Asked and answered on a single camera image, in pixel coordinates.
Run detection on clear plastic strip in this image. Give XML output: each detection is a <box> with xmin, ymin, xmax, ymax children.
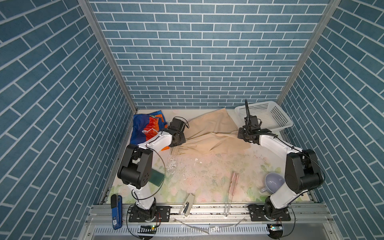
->
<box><xmin>171</xmin><ymin>218</ymin><xmax>246</xmax><ymax>235</ymax></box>

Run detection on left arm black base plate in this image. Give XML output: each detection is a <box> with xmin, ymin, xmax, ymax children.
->
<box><xmin>127</xmin><ymin>205</ymin><xmax>171</xmax><ymax>223</ymax></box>

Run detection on dark green rectangular block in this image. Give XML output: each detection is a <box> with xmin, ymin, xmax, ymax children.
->
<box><xmin>149</xmin><ymin>169</ymin><xmax>165</xmax><ymax>187</ymax></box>

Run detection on beige shorts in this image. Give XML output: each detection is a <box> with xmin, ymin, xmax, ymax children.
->
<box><xmin>175</xmin><ymin>109</ymin><xmax>251</xmax><ymax>157</ymax></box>

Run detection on rainbow striped shorts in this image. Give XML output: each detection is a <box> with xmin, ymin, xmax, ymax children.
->
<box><xmin>130</xmin><ymin>111</ymin><xmax>168</xmax><ymax>145</ymax></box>

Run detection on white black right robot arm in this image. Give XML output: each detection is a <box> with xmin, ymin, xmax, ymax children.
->
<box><xmin>238</xmin><ymin>100</ymin><xmax>325</xmax><ymax>219</ymax></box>

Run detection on blue handheld tool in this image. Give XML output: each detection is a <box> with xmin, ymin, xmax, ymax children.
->
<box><xmin>111</xmin><ymin>194</ymin><xmax>123</xmax><ymax>230</ymax></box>

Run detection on lavender bowl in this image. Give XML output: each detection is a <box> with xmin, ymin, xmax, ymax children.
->
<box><xmin>260</xmin><ymin>173</ymin><xmax>285</xmax><ymax>194</ymax></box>

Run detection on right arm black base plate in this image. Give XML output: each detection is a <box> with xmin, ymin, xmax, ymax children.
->
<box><xmin>247</xmin><ymin>204</ymin><xmax>291</xmax><ymax>222</ymax></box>

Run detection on aluminium front rail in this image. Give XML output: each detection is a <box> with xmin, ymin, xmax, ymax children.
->
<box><xmin>85</xmin><ymin>201</ymin><xmax>334</xmax><ymax>226</ymax></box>

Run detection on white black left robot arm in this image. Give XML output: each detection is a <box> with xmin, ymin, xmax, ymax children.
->
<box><xmin>117</xmin><ymin>117</ymin><xmax>190</xmax><ymax>211</ymax></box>

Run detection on white plastic laundry basket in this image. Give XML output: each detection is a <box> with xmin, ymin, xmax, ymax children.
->
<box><xmin>248</xmin><ymin>101</ymin><xmax>294</xmax><ymax>133</ymax></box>

